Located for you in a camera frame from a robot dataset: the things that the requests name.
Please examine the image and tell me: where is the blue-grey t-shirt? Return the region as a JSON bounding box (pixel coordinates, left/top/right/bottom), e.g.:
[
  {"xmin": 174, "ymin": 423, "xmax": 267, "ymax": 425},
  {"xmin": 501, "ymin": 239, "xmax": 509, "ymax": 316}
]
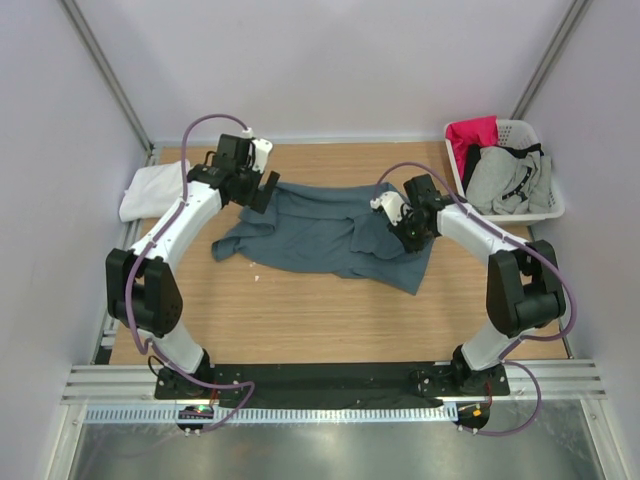
[{"xmin": 211, "ymin": 183, "xmax": 431, "ymax": 295}]

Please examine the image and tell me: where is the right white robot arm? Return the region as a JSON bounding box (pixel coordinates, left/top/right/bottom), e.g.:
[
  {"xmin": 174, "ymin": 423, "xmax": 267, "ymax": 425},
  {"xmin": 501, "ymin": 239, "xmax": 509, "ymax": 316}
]
[{"xmin": 370, "ymin": 174, "xmax": 566, "ymax": 396}]

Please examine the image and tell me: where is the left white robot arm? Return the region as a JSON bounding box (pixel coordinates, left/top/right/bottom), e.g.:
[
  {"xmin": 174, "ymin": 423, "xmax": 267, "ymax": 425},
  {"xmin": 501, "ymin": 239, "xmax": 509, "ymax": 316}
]
[{"xmin": 106, "ymin": 134, "xmax": 279, "ymax": 400}]

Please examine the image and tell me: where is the folded white t-shirt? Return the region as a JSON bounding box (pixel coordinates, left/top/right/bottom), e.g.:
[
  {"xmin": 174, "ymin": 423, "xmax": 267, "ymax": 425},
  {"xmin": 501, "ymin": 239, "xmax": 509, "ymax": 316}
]
[{"xmin": 119, "ymin": 161, "xmax": 183, "ymax": 223}]

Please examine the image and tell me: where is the grey t-shirt black trim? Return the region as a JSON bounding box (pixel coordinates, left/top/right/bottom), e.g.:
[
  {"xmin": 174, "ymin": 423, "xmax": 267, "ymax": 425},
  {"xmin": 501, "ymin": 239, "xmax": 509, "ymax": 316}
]
[{"xmin": 462, "ymin": 143, "xmax": 552, "ymax": 215}]

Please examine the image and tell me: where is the red t-shirt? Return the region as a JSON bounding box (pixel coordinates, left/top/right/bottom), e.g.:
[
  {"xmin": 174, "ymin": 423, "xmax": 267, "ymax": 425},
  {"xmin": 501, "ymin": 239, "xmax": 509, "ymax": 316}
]
[{"xmin": 445, "ymin": 116, "xmax": 499, "ymax": 177}]

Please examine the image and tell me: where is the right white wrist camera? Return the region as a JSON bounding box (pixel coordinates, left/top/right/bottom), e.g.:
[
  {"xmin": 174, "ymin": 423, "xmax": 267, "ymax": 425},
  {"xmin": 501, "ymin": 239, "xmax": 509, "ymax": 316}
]
[{"xmin": 370, "ymin": 191, "xmax": 406, "ymax": 226}]

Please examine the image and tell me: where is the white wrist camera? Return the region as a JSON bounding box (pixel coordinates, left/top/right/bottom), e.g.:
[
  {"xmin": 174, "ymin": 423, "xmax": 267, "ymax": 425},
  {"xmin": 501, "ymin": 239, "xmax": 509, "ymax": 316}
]
[
  {"xmin": 242, "ymin": 127, "xmax": 273, "ymax": 173},
  {"xmin": 370, "ymin": 191, "xmax": 406, "ymax": 226}
]

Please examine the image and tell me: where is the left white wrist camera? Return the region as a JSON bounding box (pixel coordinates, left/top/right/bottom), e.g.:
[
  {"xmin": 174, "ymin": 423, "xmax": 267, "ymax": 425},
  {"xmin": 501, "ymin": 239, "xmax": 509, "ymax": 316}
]
[{"xmin": 242, "ymin": 127, "xmax": 273, "ymax": 173}]

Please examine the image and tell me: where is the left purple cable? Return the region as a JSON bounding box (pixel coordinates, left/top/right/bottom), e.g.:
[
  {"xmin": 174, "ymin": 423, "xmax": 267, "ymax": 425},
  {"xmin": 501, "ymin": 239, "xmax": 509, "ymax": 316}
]
[{"xmin": 124, "ymin": 114, "xmax": 256, "ymax": 434}]

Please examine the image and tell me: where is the purple cable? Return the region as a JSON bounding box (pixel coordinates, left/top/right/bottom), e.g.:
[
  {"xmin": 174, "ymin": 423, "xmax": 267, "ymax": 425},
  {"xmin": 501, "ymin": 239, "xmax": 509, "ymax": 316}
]
[
  {"xmin": 373, "ymin": 161, "xmax": 581, "ymax": 436},
  {"xmin": 124, "ymin": 114, "xmax": 256, "ymax": 434}
]

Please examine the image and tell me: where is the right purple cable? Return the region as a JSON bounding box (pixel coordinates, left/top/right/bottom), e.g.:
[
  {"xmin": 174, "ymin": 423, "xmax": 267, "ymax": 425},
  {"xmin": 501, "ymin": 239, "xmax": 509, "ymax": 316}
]
[{"xmin": 373, "ymin": 161, "xmax": 581, "ymax": 436}]

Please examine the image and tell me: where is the left aluminium corner post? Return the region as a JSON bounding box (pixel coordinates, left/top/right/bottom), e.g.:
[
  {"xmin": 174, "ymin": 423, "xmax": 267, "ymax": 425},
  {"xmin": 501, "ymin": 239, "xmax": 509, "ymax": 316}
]
[{"xmin": 57, "ymin": 0, "xmax": 154, "ymax": 154}]

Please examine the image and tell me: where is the aluminium corner post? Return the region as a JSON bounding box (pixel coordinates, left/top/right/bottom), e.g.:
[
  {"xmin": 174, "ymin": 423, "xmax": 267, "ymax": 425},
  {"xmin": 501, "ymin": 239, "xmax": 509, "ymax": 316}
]
[
  {"xmin": 510, "ymin": 0, "xmax": 593, "ymax": 120},
  {"xmin": 57, "ymin": 0, "xmax": 154, "ymax": 154}
]

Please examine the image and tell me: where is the white slotted cable duct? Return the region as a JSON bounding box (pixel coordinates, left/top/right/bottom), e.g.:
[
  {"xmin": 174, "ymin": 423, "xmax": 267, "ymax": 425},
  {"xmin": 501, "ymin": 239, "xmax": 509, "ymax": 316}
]
[{"xmin": 84, "ymin": 403, "xmax": 458, "ymax": 425}]

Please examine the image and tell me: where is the right aluminium corner post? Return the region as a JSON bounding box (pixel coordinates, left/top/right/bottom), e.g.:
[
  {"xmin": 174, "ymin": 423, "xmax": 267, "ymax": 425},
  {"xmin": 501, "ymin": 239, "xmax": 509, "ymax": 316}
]
[{"xmin": 510, "ymin": 0, "xmax": 593, "ymax": 120}]

